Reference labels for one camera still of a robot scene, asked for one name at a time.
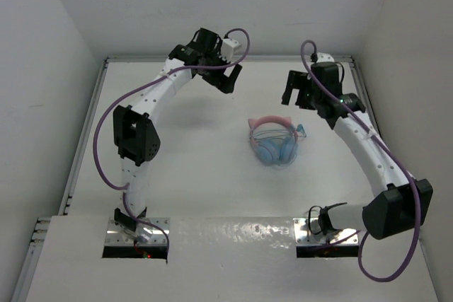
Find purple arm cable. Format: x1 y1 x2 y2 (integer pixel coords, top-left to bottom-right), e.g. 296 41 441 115
92 28 251 246
300 40 423 283

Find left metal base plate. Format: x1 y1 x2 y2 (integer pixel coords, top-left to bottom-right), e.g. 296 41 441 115
104 218 170 247

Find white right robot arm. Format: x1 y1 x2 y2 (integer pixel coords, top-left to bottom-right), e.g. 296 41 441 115
282 62 433 240

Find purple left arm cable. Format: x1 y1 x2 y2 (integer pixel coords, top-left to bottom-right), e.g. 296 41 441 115
92 28 251 246

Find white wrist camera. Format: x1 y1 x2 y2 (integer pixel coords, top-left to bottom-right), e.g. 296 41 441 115
310 52 336 65
220 37 241 61

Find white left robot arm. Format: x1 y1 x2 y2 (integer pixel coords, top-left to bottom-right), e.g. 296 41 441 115
113 28 242 232

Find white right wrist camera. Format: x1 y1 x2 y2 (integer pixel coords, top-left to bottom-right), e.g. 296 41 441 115
310 52 336 65

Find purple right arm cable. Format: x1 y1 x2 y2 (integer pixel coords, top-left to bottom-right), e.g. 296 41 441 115
300 40 423 283

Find pink blue cat-ear headphones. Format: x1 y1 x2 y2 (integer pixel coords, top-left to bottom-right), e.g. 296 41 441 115
248 115 299 166

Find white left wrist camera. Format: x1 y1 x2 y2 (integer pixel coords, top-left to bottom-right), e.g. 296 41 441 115
220 37 241 61

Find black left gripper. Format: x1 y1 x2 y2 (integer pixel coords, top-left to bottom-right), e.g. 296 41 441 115
197 50 241 93

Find metal base plate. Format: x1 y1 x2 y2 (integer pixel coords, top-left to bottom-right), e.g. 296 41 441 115
292 217 360 247
104 218 170 247

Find thin blue headphone cable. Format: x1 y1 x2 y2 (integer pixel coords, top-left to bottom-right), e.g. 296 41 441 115
248 123 308 170

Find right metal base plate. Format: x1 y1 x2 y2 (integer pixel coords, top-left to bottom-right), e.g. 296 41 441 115
292 217 360 247

